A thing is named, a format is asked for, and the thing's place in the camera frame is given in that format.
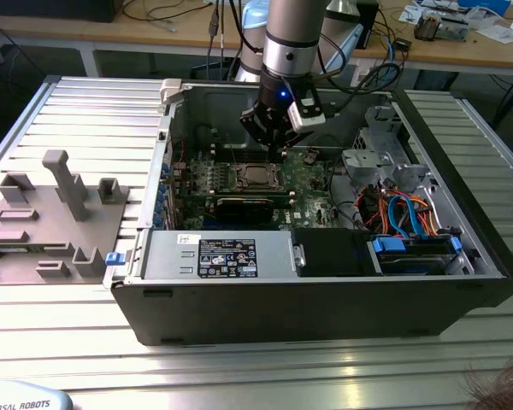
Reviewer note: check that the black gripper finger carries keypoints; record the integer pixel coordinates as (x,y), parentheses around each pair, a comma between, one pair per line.
(288,136)
(258,124)

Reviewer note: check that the silver CPU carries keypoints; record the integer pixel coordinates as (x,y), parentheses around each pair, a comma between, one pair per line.
(257,173)

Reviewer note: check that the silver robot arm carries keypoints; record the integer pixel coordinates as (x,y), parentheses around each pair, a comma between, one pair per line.
(293,25)

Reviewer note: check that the thin metal locking lever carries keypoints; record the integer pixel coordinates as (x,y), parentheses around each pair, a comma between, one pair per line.
(234,156)

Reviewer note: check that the CPU socket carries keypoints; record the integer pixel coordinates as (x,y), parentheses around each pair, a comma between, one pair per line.
(241,165)

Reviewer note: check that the green motherboard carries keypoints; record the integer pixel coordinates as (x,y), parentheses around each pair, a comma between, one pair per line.
(308,205)

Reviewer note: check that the black graphics card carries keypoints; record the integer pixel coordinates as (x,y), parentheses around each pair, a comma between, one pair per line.
(243,209)

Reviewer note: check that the small white box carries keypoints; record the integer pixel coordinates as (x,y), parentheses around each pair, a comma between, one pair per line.
(361,76)

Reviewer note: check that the grey case latch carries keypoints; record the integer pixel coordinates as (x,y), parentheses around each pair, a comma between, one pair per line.
(171,89)

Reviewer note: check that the light wooden desk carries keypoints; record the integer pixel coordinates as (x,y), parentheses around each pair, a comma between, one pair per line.
(162,36)
(453,53)

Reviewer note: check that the black upright box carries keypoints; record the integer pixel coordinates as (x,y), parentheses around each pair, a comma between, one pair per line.
(369,17)

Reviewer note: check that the small black adapter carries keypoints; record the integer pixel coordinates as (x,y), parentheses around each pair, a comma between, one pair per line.
(403,45)

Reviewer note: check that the hard disk in blue carrier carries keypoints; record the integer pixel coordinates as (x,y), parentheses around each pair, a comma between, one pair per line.
(389,247)

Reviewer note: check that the white paper sheet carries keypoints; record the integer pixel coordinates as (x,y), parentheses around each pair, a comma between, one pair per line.
(410,13)
(496,32)

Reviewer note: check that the silver power supply with label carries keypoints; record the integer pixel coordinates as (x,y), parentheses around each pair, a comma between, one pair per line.
(162,256)

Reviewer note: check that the small dark metal device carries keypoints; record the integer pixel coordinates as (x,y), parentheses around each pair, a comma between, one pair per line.
(425,27)

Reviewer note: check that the black open PC case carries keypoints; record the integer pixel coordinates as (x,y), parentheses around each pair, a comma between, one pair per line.
(282,312)

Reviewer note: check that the grey electronic device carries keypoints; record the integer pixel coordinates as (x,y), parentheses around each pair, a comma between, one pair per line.
(453,27)

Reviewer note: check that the blue case latch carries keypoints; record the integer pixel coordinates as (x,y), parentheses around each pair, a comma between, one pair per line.
(114,259)

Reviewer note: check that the large black box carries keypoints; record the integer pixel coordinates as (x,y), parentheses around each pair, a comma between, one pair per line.
(55,8)

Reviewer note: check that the grey parts rack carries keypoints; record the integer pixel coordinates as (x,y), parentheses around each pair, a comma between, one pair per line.
(47,222)

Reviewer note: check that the blue cardboard box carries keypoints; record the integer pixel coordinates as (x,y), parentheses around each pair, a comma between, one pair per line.
(487,5)

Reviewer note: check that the pale blue teach pendant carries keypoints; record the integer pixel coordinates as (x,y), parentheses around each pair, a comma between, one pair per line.
(21,397)

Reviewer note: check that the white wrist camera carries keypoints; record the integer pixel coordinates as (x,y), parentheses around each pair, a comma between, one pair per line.
(308,121)

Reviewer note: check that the silver drive bay bracket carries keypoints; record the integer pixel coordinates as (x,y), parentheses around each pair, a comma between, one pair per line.
(359,160)

